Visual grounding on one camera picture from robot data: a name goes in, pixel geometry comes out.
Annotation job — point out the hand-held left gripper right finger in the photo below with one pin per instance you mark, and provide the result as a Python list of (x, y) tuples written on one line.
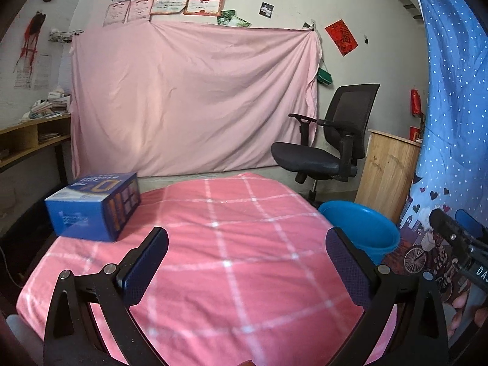
[(349, 267)]

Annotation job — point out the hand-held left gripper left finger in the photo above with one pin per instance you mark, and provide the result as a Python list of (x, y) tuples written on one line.
[(146, 263)]

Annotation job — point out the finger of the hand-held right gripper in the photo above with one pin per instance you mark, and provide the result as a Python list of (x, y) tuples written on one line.
[(469, 222), (444, 223)]

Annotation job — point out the blue plastic basin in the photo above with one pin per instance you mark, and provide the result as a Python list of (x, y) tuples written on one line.
[(354, 221)]

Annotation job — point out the person's right hand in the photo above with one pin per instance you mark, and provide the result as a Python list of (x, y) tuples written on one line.
[(459, 302)]

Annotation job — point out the wooden cabinet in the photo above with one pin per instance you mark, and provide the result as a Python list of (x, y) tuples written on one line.
[(385, 171)]

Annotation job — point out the pink checked blanket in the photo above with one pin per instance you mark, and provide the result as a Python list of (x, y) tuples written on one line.
[(228, 255)]

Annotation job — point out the blue cardboard box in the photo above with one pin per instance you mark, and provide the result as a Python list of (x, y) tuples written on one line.
[(76, 217)]

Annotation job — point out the red cup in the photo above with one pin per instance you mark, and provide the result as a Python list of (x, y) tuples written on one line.
[(414, 133)]

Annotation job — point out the red hanging decoration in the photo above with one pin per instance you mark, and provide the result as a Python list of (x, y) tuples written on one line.
[(415, 102)]

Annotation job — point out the black office chair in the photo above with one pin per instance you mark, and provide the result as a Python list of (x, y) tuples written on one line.
[(354, 122)]

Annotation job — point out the blue dotted printed curtain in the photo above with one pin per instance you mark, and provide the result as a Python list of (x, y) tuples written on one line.
[(450, 84)]

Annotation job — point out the thin booklet stack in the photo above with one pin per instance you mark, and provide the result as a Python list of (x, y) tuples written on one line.
[(48, 137)]

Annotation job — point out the pink hanging sheet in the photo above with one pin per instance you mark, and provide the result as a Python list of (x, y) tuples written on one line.
[(190, 95)]

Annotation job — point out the wooden shelf desk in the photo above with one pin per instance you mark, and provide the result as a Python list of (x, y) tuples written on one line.
[(23, 126)]

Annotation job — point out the stack of newspapers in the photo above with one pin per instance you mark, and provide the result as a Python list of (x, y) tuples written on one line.
[(47, 106)]

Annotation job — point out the green pouch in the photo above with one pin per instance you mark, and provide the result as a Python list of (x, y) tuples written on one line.
[(325, 76)]

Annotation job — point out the red paper poster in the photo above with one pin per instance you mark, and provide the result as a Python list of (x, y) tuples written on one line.
[(341, 37)]

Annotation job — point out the green pictures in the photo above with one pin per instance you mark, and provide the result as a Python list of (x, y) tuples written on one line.
[(233, 19)]

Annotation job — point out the red knot ornament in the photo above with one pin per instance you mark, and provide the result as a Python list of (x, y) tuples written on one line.
[(34, 26)]

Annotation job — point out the wall calendar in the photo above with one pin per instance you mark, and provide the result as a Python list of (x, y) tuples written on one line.
[(42, 70)]

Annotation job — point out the small wall photo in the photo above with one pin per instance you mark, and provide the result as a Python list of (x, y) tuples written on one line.
[(266, 9)]

